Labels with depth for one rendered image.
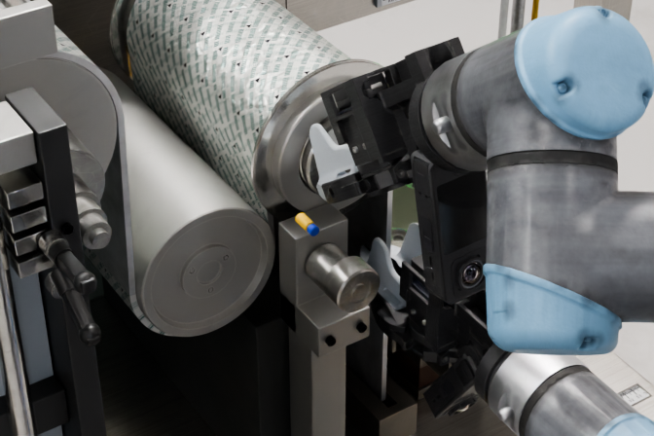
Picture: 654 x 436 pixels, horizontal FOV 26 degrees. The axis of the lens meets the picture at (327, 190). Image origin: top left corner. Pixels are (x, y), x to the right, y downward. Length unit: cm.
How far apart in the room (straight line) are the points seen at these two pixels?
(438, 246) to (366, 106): 11
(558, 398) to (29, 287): 40
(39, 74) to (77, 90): 3
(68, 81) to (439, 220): 27
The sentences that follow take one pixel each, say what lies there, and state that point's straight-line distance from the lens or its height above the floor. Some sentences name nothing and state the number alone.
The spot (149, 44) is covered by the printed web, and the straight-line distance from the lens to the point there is 124.
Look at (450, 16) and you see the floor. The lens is 392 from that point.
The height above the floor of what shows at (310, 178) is 124.
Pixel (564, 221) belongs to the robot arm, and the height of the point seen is 141.
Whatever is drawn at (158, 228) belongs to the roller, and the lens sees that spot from 109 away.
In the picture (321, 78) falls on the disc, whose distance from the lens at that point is 109.
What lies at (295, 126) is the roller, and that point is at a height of 129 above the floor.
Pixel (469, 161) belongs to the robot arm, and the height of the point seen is 138.
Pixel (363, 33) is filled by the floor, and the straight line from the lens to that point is 383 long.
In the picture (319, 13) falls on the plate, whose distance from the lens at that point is 150.
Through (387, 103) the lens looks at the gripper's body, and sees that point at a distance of 96.
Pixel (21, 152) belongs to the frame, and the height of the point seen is 143.
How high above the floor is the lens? 188
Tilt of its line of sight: 36 degrees down
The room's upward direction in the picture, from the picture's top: straight up
